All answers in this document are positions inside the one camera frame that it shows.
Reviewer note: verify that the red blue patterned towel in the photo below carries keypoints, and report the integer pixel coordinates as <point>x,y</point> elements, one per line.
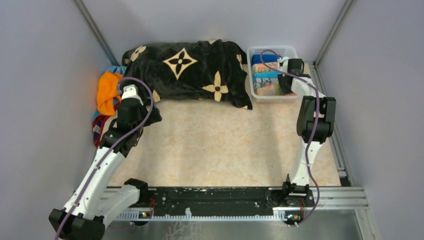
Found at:
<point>99,120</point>

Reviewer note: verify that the orange green rolled towel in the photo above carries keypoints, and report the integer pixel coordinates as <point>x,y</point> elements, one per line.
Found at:
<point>269,90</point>

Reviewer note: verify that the beige orange rolled towel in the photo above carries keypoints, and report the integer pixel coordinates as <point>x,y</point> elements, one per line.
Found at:
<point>259,68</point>

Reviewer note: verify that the black floral blanket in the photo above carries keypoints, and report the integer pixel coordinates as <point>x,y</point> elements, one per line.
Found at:
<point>203,70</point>

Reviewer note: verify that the white slotted cable duct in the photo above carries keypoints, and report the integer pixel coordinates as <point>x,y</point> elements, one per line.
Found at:
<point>136,216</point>

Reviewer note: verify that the dark blue rolled towel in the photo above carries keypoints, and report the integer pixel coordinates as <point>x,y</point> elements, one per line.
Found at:
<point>266,58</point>

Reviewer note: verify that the mint white rolled towel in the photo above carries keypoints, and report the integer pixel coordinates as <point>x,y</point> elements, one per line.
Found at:
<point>282,59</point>

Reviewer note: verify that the grey patterned rolled towel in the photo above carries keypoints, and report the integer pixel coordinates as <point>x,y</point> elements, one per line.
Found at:
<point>264,82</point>

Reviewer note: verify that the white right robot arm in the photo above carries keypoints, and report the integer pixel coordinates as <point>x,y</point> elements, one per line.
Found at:
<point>315,122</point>

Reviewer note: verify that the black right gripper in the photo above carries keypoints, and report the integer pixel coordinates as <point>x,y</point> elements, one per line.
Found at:
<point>281,78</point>

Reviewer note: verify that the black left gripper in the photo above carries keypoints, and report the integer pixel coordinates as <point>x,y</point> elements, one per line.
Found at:
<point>154,117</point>

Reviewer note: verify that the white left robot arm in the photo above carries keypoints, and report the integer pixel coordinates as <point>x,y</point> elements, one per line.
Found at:
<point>85,216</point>

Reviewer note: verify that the light blue rolled towel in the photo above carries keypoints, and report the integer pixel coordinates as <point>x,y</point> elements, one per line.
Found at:
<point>268,74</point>

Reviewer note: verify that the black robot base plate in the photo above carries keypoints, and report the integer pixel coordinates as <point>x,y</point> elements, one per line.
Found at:
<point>208,210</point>

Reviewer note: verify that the white plastic basket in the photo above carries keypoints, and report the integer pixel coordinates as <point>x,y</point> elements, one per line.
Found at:
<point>281,50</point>

